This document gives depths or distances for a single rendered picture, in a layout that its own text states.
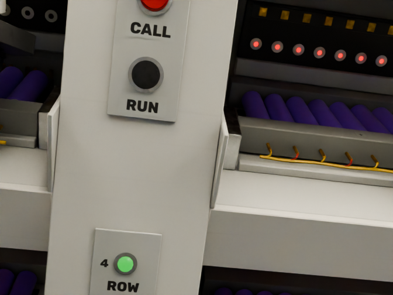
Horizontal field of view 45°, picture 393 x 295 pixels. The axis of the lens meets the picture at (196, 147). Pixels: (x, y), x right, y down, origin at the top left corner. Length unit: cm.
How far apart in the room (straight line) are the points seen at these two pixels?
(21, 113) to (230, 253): 17
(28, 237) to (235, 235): 13
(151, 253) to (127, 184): 4
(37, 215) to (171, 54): 13
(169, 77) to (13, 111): 12
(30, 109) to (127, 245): 11
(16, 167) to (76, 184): 5
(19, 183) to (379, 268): 24
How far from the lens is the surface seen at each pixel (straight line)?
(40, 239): 31
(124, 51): 27
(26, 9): 46
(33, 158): 33
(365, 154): 38
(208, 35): 28
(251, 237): 30
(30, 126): 34
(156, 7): 27
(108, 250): 29
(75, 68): 28
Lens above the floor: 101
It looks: 9 degrees down
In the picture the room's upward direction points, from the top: 7 degrees clockwise
